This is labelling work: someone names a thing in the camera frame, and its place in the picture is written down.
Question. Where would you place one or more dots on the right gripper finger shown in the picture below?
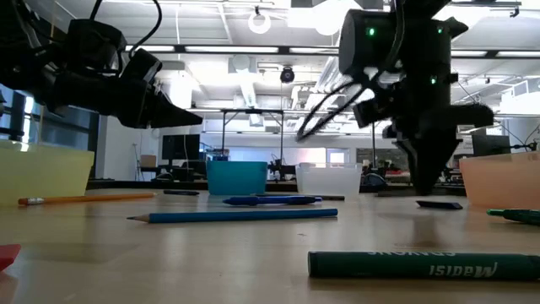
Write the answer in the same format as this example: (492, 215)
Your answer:
(415, 164)
(436, 160)

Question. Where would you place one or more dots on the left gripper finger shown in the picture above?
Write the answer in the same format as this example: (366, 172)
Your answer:
(169, 114)

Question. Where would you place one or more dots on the blue eraser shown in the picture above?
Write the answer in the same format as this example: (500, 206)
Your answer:
(439, 205)

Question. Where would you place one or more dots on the short black crayon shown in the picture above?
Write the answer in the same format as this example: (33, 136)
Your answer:
(181, 192)

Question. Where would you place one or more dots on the orange pencil with eraser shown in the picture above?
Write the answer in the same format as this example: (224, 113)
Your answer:
(93, 197)

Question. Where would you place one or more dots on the blue pencil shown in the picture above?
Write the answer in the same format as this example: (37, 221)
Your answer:
(236, 215)

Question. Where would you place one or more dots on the blue pen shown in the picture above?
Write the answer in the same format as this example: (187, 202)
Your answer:
(270, 200)

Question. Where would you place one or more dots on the red eraser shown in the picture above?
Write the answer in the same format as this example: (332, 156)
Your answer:
(7, 254)

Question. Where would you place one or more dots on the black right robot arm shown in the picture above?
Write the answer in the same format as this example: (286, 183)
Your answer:
(422, 50)

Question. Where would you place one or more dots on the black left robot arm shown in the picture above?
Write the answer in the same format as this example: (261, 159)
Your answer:
(25, 63)

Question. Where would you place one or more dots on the black computer monitor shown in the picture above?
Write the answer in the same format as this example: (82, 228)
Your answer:
(489, 144)
(181, 147)

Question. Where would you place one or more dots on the cardboard box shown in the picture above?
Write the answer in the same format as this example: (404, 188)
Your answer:
(148, 161)

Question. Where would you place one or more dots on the black beam with light strips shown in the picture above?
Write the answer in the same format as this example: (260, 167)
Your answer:
(179, 49)

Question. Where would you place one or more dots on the orange translucent plastic bin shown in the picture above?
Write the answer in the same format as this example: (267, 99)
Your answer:
(502, 181)

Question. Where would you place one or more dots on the clear plastic bin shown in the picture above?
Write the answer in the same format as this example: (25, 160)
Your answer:
(329, 179)

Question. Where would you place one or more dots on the teal plastic bin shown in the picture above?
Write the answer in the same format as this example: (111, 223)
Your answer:
(236, 177)

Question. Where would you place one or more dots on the green pen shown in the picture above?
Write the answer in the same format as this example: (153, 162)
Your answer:
(519, 216)

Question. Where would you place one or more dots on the yellow translucent plastic bin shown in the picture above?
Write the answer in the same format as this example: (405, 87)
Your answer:
(42, 173)

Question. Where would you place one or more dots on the black aluminium table frame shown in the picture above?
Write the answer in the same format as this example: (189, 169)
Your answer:
(126, 185)

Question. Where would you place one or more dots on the black metal rig frame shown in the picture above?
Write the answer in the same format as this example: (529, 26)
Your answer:
(253, 111)

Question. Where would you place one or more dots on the black hanging camera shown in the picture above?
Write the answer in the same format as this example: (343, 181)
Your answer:
(287, 74)

